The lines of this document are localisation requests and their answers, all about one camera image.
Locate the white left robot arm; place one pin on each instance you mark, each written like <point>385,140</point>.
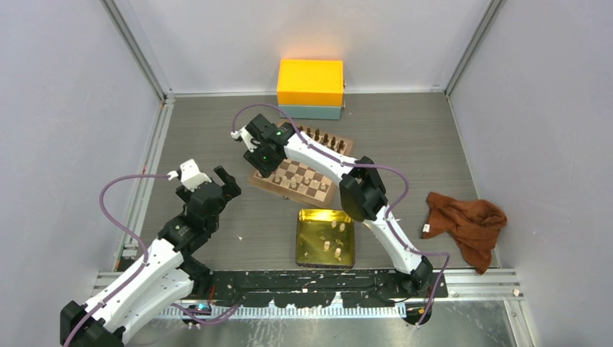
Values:
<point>165,273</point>

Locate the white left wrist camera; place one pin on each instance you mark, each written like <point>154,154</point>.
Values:
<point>190,175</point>

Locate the brown cloth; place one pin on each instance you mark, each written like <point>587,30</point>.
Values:
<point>474,226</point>

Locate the yellow metal tray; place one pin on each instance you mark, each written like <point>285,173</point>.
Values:
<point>325,239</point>

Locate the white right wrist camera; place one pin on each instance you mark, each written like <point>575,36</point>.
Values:
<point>243,135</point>

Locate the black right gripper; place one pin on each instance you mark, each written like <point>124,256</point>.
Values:
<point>264,169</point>

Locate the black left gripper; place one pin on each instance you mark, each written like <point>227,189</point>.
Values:
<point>230,189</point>

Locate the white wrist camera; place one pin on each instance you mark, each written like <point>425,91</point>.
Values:
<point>243,135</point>
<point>190,175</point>

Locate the yellow plastic box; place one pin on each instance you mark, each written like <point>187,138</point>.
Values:
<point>308,82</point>

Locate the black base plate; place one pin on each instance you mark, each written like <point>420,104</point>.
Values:
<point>311,288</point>

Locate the teal plastic box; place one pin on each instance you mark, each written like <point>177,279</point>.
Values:
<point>311,112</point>

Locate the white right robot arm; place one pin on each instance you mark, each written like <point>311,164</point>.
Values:
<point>362,192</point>

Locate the wooden chess board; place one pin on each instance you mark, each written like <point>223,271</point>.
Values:
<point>299,182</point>

